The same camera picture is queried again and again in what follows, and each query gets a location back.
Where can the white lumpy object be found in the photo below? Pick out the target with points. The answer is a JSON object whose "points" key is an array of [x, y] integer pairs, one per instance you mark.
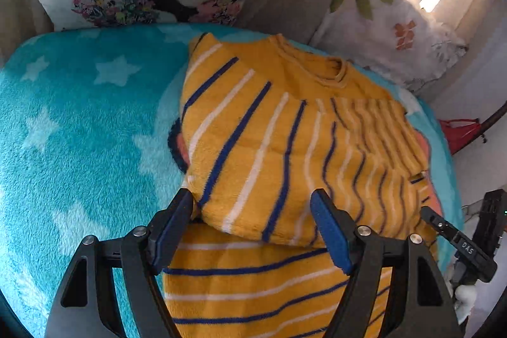
{"points": [[465, 300]]}

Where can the white leaf print ruffled pillow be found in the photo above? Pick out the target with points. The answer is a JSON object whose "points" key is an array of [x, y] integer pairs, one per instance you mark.
{"points": [[396, 45]]}

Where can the yellow striped sweater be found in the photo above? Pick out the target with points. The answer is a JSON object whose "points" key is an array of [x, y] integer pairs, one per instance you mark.
{"points": [[257, 124]]}

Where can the turquoise star printed blanket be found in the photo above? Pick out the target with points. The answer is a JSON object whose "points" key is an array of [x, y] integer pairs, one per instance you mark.
{"points": [[79, 124]]}

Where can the dark curved metal rod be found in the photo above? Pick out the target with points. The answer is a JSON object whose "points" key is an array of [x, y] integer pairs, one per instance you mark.
{"points": [[485, 124]]}

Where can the red cloth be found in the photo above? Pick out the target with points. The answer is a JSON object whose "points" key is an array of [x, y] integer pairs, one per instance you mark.
{"points": [[455, 134]]}

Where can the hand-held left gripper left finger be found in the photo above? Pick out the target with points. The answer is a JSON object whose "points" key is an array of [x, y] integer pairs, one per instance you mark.
{"points": [[170, 231]]}

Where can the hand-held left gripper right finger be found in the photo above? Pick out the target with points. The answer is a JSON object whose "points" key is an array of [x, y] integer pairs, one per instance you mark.
{"points": [[330, 231]]}

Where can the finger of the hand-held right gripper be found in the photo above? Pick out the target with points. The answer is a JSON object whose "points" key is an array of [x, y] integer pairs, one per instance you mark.
{"points": [[463, 245]]}

